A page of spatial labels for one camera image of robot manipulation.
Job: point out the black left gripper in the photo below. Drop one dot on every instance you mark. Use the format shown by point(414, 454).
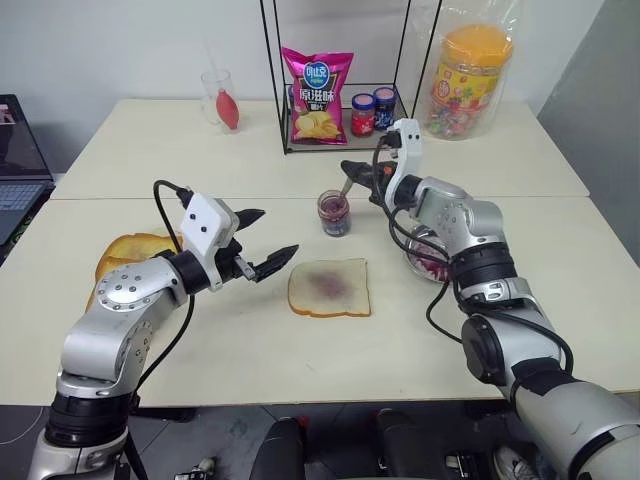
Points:
point(235, 250)

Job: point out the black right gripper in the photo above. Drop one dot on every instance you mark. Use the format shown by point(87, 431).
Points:
point(381, 180)

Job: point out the metal spoon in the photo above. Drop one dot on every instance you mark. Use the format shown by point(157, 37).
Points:
point(346, 189)

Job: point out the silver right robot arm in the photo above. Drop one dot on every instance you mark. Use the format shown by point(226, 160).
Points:
point(480, 220)

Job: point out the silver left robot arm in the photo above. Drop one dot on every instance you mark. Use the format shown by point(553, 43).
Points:
point(125, 300)

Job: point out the open glass jam jar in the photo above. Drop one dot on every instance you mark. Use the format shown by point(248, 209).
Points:
point(334, 217)

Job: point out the red jam jar pink lid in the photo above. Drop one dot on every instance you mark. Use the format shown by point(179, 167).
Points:
point(362, 117)

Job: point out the blue label jam jar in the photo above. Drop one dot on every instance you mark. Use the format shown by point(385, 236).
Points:
point(386, 112)

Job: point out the white bread slice with jam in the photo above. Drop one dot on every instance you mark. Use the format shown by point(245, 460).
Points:
point(330, 290)

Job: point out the toasted bread slice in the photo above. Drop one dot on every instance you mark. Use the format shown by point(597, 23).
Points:
point(95, 292)
point(137, 246)

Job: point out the pink potato chips bag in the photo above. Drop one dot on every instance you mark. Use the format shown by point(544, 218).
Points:
point(317, 100)

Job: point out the glass bowl with purple contents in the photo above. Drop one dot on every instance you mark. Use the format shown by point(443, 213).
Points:
point(425, 257)

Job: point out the candy jar with orange lid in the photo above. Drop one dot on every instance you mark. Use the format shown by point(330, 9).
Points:
point(470, 85)

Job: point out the clear cup with red bulb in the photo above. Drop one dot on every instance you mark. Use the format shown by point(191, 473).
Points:
point(220, 102)

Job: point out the clear plastic bag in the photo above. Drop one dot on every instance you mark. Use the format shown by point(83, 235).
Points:
point(502, 112)

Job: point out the dark rounded shape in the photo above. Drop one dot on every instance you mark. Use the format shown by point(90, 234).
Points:
point(277, 450)
point(400, 445)

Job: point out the black laptop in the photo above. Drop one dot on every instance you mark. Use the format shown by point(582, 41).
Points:
point(22, 165)

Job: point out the white sneaker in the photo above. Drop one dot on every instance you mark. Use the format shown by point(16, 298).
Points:
point(515, 465)

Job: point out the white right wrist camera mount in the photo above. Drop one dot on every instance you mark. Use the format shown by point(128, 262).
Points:
point(409, 147)

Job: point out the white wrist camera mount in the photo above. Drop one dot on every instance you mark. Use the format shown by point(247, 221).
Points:
point(409, 147)
point(202, 225)

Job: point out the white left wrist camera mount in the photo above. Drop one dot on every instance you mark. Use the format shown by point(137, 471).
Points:
point(202, 225)

